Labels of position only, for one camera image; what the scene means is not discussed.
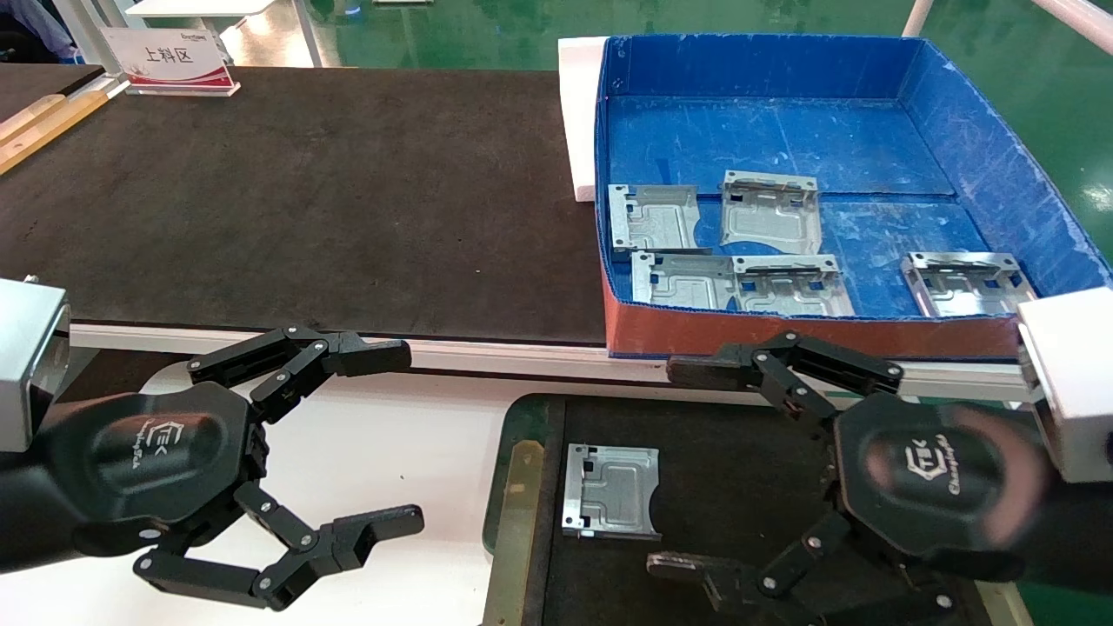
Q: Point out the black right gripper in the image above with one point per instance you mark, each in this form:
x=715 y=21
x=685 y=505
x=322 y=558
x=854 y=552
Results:
x=930 y=474

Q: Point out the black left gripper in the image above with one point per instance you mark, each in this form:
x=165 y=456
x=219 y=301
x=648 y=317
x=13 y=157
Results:
x=165 y=452

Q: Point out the stamped sheet metal part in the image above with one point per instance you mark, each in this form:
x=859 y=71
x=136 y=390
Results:
x=654 y=217
x=609 y=491
x=774 y=217
x=683 y=283
x=793 y=291
x=965 y=291

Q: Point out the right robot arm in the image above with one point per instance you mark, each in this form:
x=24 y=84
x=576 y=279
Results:
x=1078 y=530

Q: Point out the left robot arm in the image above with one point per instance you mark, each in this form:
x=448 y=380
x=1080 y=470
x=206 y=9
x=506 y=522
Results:
x=26 y=522

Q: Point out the black tray container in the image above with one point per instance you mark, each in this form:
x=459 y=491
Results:
x=739 y=461

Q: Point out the blue corrugated plastic box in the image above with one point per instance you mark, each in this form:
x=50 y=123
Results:
x=783 y=130

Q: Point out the long wooden strip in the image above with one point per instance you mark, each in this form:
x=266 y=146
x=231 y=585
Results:
x=52 y=126

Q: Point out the white red sign placard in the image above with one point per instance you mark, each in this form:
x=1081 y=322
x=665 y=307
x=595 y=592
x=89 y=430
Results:
x=169 y=56

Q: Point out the person in blue clothes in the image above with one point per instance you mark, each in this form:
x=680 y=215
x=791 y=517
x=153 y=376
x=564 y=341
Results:
x=30 y=26

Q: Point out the aluminium table edge rail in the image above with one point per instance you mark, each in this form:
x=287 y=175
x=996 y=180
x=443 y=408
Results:
x=522 y=356

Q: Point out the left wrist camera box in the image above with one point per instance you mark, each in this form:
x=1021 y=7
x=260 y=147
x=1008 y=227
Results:
x=26 y=365

